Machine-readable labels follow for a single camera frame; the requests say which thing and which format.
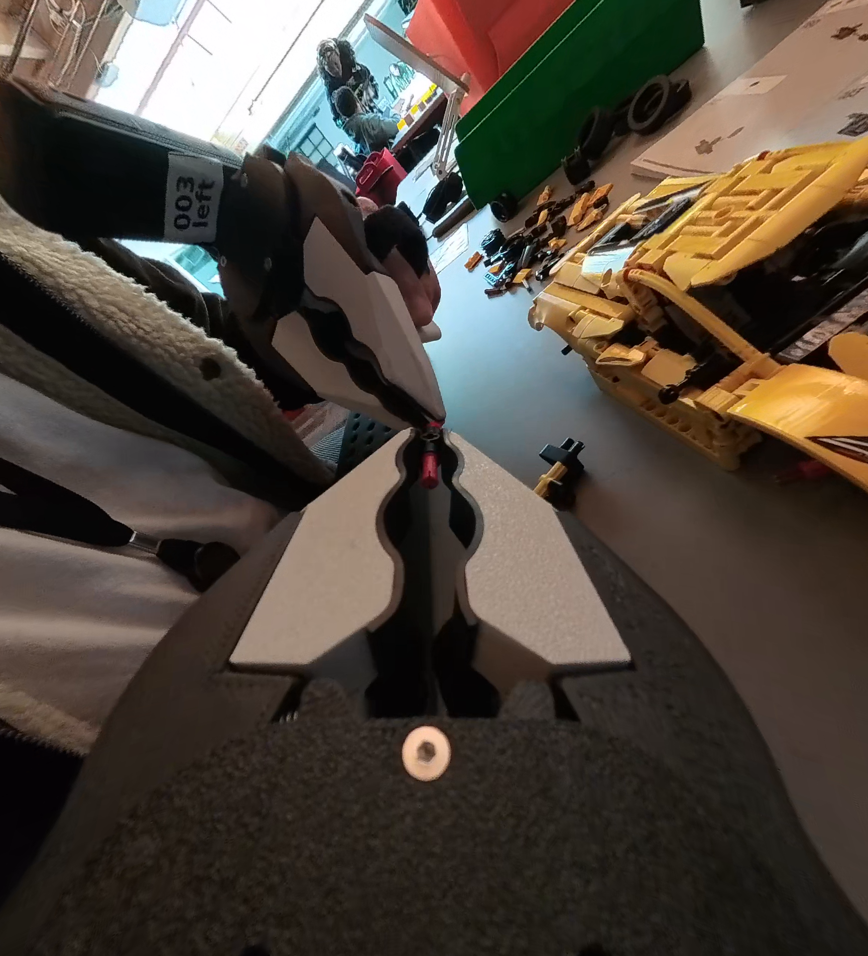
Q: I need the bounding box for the yellow brick toy car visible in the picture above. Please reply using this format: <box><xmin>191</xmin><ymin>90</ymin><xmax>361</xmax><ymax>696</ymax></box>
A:
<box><xmin>526</xmin><ymin>133</ymin><xmax>868</xmax><ymax>588</ymax></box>

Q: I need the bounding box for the small yellow black brick assembly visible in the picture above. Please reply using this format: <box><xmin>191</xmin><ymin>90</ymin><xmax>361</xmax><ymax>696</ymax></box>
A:
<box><xmin>531</xmin><ymin>438</ymin><xmax>586</xmax><ymax>512</ymax></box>

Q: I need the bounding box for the black perforated chair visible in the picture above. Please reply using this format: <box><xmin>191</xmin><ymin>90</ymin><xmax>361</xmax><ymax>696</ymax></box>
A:
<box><xmin>307</xmin><ymin>403</ymin><xmax>402</xmax><ymax>469</ymax></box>

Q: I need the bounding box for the red tote bag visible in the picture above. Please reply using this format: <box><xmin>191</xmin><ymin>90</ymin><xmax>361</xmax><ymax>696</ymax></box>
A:
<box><xmin>405</xmin><ymin>0</ymin><xmax>578</xmax><ymax>96</ymax></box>

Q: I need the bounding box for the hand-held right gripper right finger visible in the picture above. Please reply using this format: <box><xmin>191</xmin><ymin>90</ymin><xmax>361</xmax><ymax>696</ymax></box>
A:
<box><xmin>443</xmin><ymin>432</ymin><xmax>634</xmax><ymax>697</ymax></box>

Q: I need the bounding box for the green low storage bin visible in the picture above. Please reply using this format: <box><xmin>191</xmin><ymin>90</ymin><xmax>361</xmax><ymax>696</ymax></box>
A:
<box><xmin>454</xmin><ymin>0</ymin><xmax>706</xmax><ymax>212</ymax></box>

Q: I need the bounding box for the open instruction booklet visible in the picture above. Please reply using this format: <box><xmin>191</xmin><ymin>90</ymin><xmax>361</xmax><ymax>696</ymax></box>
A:
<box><xmin>631</xmin><ymin>0</ymin><xmax>868</xmax><ymax>182</ymax></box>

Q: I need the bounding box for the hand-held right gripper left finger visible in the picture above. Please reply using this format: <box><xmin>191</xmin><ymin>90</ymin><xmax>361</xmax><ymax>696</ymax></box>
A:
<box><xmin>229</xmin><ymin>429</ymin><xmax>415</xmax><ymax>699</ymax></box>

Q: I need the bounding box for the person's left hand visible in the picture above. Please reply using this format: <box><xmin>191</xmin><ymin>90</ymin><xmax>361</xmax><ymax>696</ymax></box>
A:
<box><xmin>392</xmin><ymin>254</ymin><xmax>444</xmax><ymax>333</ymax></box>

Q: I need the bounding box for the black rounded desk object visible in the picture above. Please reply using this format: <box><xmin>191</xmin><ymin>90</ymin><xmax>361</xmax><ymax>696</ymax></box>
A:
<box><xmin>422</xmin><ymin>172</ymin><xmax>466</xmax><ymax>222</ymax></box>

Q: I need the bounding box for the clear plastic bag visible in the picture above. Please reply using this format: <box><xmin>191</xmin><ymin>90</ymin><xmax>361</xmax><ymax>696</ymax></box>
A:
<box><xmin>429</xmin><ymin>223</ymin><xmax>474</xmax><ymax>275</ymax></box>

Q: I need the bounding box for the black badge reel with chain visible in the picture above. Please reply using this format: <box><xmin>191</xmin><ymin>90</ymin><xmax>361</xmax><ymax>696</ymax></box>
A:
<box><xmin>0</xmin><ymin>435</ymin><xmax>242</xmax><ymax>593</ymax></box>

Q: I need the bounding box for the pile of loose brick pieces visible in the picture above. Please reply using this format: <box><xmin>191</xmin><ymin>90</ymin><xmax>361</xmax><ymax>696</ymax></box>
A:
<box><xmin>464</xmin><ymin>181</ymin><xmax>616</xmax><ymax>297</ymax></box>

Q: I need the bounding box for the person's torso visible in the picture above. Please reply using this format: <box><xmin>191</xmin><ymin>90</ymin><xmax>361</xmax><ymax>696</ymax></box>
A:
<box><xmin>0</xmin><ymin>138</ymin><xmax>339</xmax><ymax>757</ymax></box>

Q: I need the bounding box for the person's left forearm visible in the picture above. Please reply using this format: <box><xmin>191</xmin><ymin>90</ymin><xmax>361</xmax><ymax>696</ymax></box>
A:
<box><xmin>96</xmin><ymin>236</ymin><xmax>317</xmax><ymax>412</ymax></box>

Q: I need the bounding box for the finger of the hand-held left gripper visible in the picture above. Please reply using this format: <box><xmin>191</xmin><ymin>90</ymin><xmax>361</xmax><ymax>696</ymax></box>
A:
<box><xmin>269</xmin><ymin>308</ymin><xmax>435</xmax><ymax>433</ymax></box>
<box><xmin>301</xmin><ymin>217</ymin><xmax>448</xmax><ymax>427</ymax></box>

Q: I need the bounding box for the wooden board document stand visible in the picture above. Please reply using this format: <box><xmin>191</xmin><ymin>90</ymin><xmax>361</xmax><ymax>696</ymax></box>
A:
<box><xmin>363</xmin><ymin>13</ymin><xmax>474</xmax><ymax>182</ymax></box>

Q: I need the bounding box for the grey desk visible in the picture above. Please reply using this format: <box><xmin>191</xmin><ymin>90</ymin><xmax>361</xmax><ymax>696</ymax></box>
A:
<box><xmin>389</xmin><ymin>45</ymin><xmax>868</xmax><ymax>956</ymax></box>

